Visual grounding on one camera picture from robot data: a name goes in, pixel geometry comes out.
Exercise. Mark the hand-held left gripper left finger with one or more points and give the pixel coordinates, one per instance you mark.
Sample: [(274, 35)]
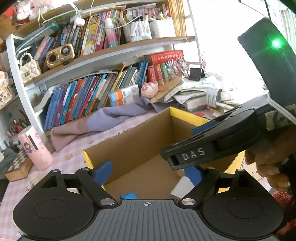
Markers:
[(103, 172)]

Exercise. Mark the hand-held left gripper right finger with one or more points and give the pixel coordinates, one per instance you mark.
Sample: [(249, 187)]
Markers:
[(193, 175)]

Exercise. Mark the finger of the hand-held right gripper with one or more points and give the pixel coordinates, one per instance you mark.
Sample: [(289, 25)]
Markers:
[(192, 154), (204, 128)]

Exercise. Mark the large white charger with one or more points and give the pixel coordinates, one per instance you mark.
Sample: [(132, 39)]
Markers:
[(182, 188)]

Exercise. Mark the clear labelled plastic bottle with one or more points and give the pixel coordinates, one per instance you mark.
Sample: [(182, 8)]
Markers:
[(212, 97)]

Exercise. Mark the yellow cardboard box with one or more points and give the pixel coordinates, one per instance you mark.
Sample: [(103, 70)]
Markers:
[(138, 148)]

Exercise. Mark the pink cartoon cylinder container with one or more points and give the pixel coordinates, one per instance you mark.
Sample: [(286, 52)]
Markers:
[(34, 148)]

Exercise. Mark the person's right hand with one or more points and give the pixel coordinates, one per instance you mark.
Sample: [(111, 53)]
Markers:
[(270, 153)]

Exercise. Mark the pink checked tablecloth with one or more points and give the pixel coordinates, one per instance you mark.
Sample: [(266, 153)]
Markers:
[(69, 155)]

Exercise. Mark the mauve and lavender cloth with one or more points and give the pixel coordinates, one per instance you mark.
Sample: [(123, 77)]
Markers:
[(104, 118)]

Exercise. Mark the small pink pig toy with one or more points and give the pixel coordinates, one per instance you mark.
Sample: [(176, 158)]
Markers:
[(149, 90)]

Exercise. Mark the orange and white carton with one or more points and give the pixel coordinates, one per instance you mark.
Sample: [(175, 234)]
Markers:
[(124, 91), (127, 102)]

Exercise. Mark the row of colourful books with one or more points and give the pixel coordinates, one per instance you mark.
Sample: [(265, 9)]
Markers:
[(92, 92), (92, 34)]

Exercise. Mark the wooden chess box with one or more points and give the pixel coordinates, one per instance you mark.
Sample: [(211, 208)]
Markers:
[(18, 166)]

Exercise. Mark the person's red knitted clothing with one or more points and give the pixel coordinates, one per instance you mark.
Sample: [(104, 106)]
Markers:
[(283, 198)]

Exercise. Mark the dark grey cloth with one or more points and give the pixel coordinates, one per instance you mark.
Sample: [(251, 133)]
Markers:
[(5, 162)]

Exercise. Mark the holder of pens and brushes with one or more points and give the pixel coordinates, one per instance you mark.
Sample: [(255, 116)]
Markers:
[(16, 126)]

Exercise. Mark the white storage box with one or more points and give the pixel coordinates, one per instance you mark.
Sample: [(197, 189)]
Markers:
[(161, 29)]

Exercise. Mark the holder of marker pens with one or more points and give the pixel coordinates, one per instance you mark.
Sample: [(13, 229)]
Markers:
[(138, 30)]

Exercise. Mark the gold retro radio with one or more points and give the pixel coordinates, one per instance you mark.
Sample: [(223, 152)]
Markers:
[(60, 55)]

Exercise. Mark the white quilted pearl purse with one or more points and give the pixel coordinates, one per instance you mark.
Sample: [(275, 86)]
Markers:
[(30, 69)]

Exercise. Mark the teal flat case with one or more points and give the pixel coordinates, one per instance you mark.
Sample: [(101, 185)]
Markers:
[(37, 37)]

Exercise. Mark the small white round lamp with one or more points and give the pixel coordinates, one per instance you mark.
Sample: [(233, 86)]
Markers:
[(79, 21)]

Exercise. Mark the pink and white plush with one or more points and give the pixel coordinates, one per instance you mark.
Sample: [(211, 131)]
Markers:
[(32, 9)]

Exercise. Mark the white metal bookshelf frame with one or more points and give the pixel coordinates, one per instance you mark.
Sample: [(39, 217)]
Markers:
[(23, 88)]

